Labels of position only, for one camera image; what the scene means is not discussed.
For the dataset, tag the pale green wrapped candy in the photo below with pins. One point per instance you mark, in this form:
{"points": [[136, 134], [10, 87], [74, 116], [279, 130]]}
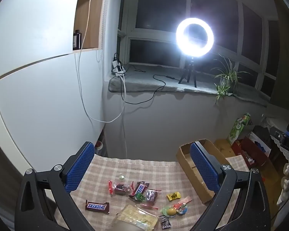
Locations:
{"points": [[121, 177]]}

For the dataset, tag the potted spider plant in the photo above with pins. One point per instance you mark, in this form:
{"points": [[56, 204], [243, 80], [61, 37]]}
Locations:
{"points": [[227, 77]]}

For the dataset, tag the pink candy wrapper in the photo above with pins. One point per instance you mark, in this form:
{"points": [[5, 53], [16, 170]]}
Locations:
{"points": [[185, 200]]}

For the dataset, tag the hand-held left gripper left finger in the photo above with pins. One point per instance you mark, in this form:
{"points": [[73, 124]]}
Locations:
{"points": [[80, 168]]}

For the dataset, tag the clear plastic container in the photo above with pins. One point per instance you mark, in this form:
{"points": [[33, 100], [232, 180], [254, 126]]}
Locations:
{"points": [[98, 145]]}

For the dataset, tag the green printed carton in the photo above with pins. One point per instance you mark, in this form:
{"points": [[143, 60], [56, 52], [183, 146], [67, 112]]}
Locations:
{"points": [[237, 127]]}

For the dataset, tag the white framed window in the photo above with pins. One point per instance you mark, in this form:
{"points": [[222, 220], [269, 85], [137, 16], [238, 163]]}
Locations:
{"points": [[159, 4]]}

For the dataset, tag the yellow candy packet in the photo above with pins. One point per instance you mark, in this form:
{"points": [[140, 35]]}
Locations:
{"points": [[173, 195]]}

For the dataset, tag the dark bottle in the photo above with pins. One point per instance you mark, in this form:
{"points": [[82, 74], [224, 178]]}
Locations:
{"points": [[77, 41]]}

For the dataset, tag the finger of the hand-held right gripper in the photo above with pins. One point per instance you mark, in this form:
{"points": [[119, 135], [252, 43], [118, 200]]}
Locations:
{"points": [[277, 136]]}

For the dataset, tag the brown chocolate bar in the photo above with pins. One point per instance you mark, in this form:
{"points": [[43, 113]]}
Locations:
{"points": [[140, 189], [97, 206]]}

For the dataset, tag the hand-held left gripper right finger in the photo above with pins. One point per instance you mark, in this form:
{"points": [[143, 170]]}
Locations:
{"points": [[204, 168]]}

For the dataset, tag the round green yellow candy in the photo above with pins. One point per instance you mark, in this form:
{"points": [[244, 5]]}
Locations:
{"points": [[169, 212]]}

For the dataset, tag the white cabinet with wooden shelf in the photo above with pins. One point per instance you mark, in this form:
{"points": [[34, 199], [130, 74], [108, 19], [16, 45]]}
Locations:
{"points": [[38, 89]]}

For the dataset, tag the small black snack packet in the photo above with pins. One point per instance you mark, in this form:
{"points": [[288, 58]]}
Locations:
{"points": [[165, 222]]}

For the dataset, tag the clear red-ended date packet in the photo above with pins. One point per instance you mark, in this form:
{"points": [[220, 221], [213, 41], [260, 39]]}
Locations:
{"points": [[119, 187], [151, 195]]}

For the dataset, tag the brown cardboard box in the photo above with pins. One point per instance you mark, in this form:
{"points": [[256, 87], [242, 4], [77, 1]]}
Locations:
{"points": [[185, 160]]}

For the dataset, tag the white power strip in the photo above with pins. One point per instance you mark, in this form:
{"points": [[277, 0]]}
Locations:
{"points": [[116, 65]]}

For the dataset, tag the clear cracker pack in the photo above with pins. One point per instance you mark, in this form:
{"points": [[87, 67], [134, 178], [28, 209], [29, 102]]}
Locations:
{"points": [[137, 219]]}

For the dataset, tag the red storage box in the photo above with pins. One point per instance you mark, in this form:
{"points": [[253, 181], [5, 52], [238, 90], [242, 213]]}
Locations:
{"points": [[252, 151]]}

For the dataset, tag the orange colourful snack packet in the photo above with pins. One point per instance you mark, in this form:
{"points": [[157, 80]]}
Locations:
{"points": [[181, 208]]}

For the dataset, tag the dark green wrapped candy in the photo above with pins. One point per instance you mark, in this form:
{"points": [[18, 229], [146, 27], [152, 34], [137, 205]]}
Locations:
{"points": [[139, 197]]}

